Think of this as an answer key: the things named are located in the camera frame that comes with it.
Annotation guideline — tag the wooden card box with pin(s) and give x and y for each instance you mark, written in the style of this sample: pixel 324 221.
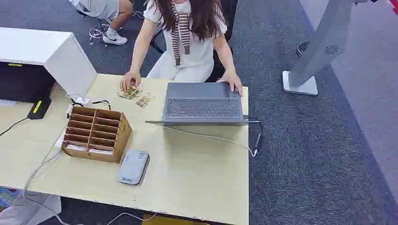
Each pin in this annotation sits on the wooden card box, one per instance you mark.
pixel 121 136

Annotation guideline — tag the dark box with yellow label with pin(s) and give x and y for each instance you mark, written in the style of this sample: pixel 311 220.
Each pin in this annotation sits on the dark box with yellow label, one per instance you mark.
pixel 25 82

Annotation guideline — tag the crouching person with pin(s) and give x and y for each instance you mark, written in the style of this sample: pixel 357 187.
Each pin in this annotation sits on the crouching person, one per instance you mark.
pixel 99 7

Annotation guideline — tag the grey card reader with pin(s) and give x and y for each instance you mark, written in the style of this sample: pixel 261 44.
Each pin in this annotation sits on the grey card reader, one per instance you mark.
pixel 133 167

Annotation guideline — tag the grey kiosk stand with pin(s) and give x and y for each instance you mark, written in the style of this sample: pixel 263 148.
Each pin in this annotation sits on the grey kiosk stand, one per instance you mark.
pixel 323 40

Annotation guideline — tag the white plug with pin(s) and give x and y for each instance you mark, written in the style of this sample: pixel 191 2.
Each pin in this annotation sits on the white plug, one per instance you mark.
pixel 82 100

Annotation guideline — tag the white flat block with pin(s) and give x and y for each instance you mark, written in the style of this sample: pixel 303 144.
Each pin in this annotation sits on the white flat block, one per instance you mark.
pixel 6 103

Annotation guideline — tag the person's left hand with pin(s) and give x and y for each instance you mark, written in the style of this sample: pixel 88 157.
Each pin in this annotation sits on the person's left hand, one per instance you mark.
pixel 232 81

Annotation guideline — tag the grey cover sheet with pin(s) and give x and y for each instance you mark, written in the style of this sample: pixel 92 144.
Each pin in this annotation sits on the grey cover sheet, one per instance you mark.
pixel 28 211

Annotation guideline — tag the red object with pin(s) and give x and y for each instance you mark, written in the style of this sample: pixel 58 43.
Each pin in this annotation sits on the red object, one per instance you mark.
pixel 395 5

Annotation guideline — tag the colourful mat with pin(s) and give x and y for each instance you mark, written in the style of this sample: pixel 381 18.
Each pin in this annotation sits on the colourful mat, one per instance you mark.
pixel 6 197

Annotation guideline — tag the black device with yellow stripe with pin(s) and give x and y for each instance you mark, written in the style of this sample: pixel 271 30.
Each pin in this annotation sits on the black device with yellow stripe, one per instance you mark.
pixel 39 108

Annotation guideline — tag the white card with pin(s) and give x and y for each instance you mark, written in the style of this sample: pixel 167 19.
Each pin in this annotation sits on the white card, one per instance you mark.
pixel 100 152
pixel 76 147

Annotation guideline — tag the white cabinet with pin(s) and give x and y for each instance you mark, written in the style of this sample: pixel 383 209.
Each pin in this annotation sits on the white cabinet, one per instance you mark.
pixel 62 59

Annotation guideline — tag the person's right hand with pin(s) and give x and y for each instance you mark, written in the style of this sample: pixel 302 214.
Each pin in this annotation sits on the person's right hand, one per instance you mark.
pixel 130 78

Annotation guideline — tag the seated person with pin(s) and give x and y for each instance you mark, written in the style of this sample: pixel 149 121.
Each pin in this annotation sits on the seated person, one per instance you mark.
pixel 192 52

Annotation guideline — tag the yellow board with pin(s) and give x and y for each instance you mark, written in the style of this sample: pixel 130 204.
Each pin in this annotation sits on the yellow board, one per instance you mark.
pixel 168 221

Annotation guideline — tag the grey laptop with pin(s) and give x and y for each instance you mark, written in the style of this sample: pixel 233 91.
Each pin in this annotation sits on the grey laptop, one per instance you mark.
pixel 202 105

